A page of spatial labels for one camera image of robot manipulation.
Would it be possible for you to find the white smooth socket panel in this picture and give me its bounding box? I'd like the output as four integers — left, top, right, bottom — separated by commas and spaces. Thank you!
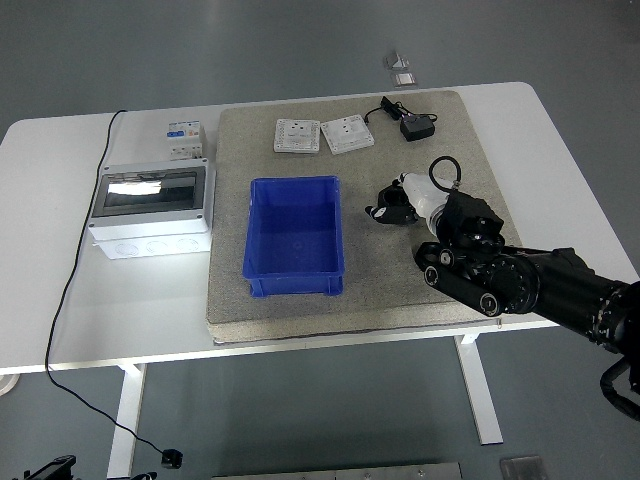
320, 114, 376, 157

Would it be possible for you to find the grey-brown mat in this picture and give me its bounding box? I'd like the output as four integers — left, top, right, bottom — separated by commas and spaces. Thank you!
204, 89, 524, 346

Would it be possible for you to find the blue plastic box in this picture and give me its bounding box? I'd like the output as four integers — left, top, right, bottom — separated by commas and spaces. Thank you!
242, 174, 346, 297

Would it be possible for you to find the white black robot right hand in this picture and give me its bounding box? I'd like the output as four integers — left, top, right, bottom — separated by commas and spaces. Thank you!
364, 171, 450, 226

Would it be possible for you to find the small grey floor plate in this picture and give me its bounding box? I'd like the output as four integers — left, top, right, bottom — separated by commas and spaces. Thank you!
499, 455, 546, 480

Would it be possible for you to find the white ribbed socket panel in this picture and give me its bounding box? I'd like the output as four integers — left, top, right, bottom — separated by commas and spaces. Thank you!
272, 118, 322, 156

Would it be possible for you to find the white table leg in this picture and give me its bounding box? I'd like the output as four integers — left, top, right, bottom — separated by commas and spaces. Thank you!
106, 363, 148, 479
453, 333, 505, 447

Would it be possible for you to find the black power adapter with cord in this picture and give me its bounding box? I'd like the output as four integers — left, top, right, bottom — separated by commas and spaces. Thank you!
363, 95, 439, 143

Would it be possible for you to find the long black cable with plug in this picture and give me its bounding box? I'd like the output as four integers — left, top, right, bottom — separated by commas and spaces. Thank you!
44, 108, 185, 470

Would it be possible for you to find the grey electrical distribution box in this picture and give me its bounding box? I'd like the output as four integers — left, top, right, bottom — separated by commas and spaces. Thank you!
87, 158, 217, 261

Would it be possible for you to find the white blue circuit breaker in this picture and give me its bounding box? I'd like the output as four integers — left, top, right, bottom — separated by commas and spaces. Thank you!
165, 121, 207, 162

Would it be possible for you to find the black hexagonal nut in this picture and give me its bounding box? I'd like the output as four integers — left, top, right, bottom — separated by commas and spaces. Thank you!
375, 183, 420, 225

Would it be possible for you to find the grey metal plate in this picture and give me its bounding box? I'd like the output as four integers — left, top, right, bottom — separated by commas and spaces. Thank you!
212, 461, 464, 480

